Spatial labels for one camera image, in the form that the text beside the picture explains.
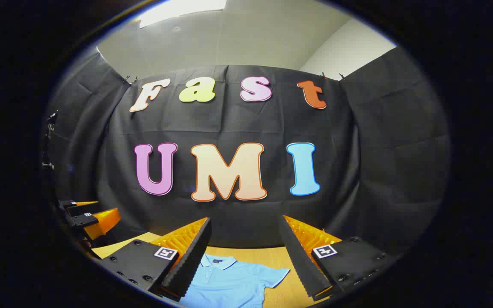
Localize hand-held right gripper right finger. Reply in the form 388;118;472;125
277;215;401;300

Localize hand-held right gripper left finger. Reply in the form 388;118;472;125
94;217;213;302

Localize light blue polo T-shirt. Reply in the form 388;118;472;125
178;253;291;308

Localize black backdrop cloth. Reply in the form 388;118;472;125
43;46;451;257

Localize ceiling light panel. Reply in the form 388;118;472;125
137;0;228;29

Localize black stand with cables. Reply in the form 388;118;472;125
42;110;59;172

